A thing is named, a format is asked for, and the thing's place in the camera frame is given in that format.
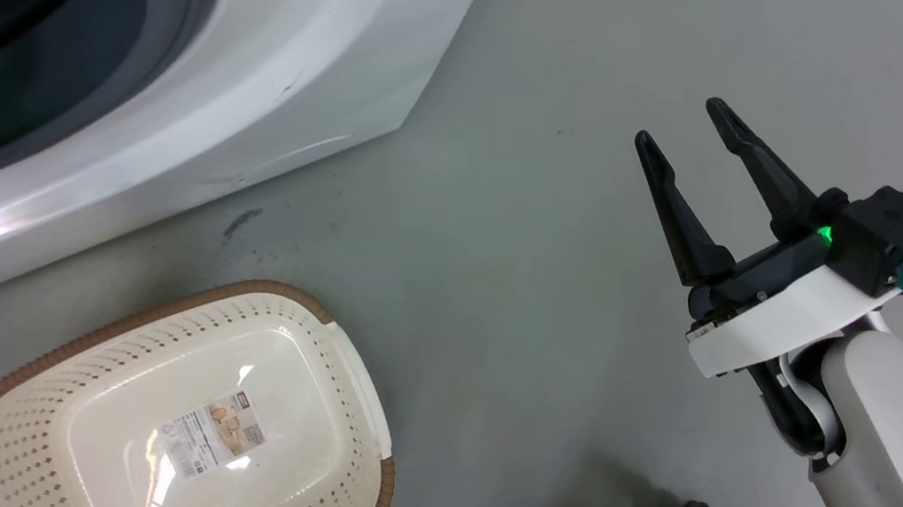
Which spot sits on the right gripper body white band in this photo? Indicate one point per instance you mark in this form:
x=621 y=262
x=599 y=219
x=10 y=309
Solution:
x=783 y=316

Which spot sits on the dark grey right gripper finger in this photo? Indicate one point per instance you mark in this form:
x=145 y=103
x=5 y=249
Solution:
x=777 y=182
x=685 y=227

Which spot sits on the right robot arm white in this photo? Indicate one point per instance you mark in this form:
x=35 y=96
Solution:
x=897 y=419

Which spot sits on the white washing machine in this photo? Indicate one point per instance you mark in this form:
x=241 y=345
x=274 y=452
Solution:
x=314 y=50

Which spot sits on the cream laundry basket brown rim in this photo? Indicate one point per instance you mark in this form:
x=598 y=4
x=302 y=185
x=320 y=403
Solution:
x=49 y=492

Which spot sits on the grey rubber door seal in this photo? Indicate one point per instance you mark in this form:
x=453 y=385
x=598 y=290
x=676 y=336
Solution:
x=176 y=26

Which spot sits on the printed paper label sticker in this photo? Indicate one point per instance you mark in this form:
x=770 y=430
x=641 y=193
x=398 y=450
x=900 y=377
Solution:
x=213 y=434

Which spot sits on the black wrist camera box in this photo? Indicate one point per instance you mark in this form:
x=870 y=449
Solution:
x=891 y=232

